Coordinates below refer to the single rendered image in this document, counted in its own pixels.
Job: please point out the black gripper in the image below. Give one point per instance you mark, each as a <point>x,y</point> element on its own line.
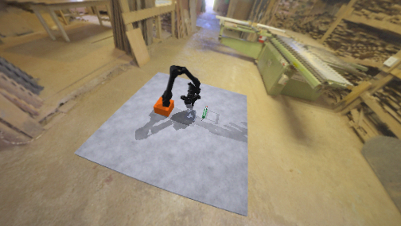
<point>191,95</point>

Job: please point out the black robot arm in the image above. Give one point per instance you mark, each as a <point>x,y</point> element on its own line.
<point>174,71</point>

